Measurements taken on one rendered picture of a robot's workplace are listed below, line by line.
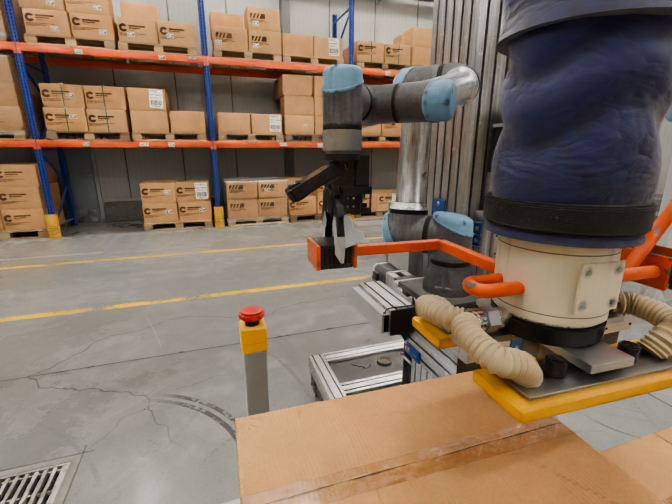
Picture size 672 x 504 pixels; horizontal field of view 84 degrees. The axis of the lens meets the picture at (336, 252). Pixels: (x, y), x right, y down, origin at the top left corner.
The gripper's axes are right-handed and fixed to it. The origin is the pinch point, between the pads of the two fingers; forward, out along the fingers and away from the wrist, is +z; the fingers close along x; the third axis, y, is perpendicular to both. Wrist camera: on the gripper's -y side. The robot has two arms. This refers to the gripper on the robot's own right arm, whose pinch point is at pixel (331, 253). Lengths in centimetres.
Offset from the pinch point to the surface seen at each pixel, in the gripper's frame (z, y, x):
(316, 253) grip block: -1.3, -4.2, -4.1
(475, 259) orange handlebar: -0.5, 24.6, -13.8
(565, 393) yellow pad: 10.7, 21.3, -39.0
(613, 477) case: 30, 36, -38
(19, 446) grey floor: 125, -129, 123
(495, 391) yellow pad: 11.1, 13.0, -35.6
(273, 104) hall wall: -120, 98, 813
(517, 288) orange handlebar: -0.6, 20.7, -29.0
